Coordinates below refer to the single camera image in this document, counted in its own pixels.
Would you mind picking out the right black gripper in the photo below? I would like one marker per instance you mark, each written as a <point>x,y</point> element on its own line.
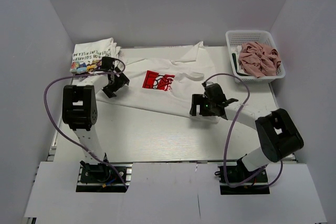
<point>199,99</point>

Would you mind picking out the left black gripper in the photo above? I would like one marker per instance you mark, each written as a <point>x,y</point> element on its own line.
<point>122,81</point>

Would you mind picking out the white coca-cola t-shirt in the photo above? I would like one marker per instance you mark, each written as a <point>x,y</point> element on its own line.
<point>163,82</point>

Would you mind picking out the green and white t-shirt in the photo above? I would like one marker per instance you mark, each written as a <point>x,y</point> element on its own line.
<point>235,51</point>

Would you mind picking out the pink t-shirt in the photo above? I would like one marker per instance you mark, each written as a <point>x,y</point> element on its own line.
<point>259,60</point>

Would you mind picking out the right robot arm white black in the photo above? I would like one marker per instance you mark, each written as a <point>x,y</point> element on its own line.
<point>277,133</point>

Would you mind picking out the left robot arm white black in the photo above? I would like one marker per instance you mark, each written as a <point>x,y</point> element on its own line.
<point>79,105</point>

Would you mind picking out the folded white printed t-shirts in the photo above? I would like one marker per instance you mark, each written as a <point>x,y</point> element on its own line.
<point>87,57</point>

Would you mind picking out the white plastic basket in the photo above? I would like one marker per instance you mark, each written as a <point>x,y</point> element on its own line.
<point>238,37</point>

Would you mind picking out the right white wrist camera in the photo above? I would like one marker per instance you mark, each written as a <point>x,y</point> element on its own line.
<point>206,84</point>

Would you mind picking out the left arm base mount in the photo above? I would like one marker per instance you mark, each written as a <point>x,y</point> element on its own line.
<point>100,178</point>

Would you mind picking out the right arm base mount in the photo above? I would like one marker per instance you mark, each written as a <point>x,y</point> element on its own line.
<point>255,186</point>

